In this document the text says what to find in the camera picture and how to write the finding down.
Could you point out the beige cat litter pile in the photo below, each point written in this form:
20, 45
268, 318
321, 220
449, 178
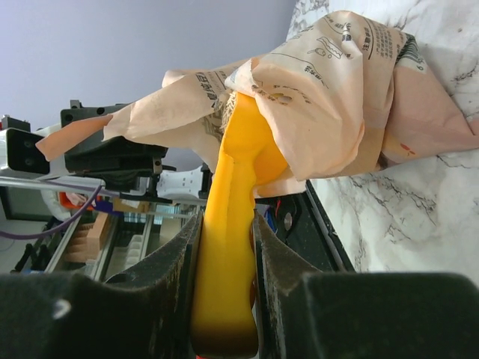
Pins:
228, 109

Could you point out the pink cat litter bag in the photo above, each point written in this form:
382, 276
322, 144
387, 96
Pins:
345, 96

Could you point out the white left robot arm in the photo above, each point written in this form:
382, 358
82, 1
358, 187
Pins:
177, 186

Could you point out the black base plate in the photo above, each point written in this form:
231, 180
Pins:
301, 223

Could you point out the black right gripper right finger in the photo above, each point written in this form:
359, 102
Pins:
303, 312

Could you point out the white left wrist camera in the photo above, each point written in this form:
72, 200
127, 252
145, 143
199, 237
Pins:
20, 157

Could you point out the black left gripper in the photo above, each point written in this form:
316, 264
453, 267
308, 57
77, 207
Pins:
130, 168

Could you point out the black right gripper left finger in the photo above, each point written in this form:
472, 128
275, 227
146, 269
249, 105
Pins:
141, 312

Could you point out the orange plastic scoop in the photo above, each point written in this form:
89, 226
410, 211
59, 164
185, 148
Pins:
222, 324

